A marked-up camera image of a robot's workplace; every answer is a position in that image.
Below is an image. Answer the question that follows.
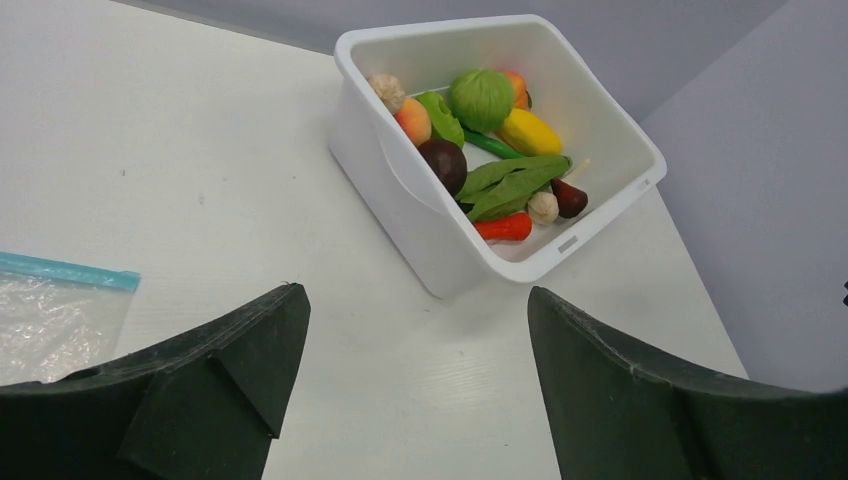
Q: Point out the green chili pepper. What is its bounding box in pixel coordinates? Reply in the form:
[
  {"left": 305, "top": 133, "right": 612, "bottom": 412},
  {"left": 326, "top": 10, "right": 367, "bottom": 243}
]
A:
[{"left": 464, "top": 129, "right": 524, "bottom": 159}]

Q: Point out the dark red radish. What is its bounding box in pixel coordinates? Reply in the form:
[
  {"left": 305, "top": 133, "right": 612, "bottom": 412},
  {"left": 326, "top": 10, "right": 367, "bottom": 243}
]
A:
[{"left": 550, "top": 178, "right": 588, "bottom": 219}]

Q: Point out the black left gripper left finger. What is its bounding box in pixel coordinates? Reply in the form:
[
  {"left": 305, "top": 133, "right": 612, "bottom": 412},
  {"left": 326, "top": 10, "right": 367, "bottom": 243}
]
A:
[{"left": 1, "top": 283, "right": 311, "bottom": 479}]

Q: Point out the white plastic bin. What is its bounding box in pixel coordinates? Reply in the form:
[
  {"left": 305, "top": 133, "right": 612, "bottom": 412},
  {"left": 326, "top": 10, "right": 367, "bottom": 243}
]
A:
[{"left": 329, "top": 14, "right": 667, "bottom": 299}]

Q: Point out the beige garlic bulb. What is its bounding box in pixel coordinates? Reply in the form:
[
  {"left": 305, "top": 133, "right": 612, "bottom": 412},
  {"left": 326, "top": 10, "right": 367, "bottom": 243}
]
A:
[{"left": 367, "top": 74, "right": 407, "bottom": 115}]

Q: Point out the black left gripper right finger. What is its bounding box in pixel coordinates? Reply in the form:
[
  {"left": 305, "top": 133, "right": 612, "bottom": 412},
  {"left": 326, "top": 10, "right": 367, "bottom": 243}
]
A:
[{"left": 527, "top": 287, "right": 847, "bottom": 479}]

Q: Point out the beige mushroom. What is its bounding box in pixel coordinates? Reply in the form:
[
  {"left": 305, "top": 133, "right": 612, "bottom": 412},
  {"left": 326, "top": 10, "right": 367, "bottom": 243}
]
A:
[{"left": 526, "top": 191, "right": 559, "bottom": 225}]

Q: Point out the clear zip top bag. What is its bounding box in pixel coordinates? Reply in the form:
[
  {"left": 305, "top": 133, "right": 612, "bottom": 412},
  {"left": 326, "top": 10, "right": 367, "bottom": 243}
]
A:
[{"left": 1, "top": 252, "right": 141, "bottom": 386}]

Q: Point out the green cabbage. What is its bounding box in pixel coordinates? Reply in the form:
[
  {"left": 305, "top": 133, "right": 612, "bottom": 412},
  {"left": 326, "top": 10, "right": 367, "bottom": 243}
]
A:
[{"left": 448, "top": 69, "right": 514, "bottom": 133}]

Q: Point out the dark red apple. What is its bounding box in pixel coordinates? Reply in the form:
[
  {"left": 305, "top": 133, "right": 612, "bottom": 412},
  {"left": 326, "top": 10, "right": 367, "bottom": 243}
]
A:
[{"left": 418, "top": 138, "right": 468, "bottom": 196}]

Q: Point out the green bell pepper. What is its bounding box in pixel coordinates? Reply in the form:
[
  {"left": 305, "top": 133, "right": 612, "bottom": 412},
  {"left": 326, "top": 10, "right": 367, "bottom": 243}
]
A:
[{"left": 416, "top": 91, "right": 465, "bottom": 148}]

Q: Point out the yellow mango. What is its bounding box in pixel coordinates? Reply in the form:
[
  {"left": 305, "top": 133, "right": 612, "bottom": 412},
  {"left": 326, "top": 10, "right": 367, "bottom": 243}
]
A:
[{"left": 496, "top": 108, "right": 563, "bottom": 156}]

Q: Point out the orange peach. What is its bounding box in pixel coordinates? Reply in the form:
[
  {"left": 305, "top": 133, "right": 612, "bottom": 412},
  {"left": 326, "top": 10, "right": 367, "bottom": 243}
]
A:
[
  {"left": 394, "top": 97, "right": 432, "bottom": 147},
  {"left": 503, "top": 70, "right": 531, "bottom": 110}
]

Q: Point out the green leafy vegetable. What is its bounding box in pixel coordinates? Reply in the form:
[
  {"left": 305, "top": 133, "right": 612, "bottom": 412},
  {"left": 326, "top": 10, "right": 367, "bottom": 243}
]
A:
[{"left": 454, "top": 155, "right": 572, "bottom": 222}]

